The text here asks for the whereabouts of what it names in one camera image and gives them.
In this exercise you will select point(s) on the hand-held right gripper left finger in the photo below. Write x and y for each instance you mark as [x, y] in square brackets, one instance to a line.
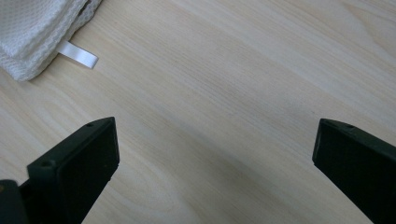
[77, 165]

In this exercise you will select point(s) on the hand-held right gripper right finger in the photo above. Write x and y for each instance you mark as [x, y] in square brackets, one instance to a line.
[358, 161]

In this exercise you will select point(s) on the white mesh zipper bag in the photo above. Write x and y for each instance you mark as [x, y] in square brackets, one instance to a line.
[31, 31]

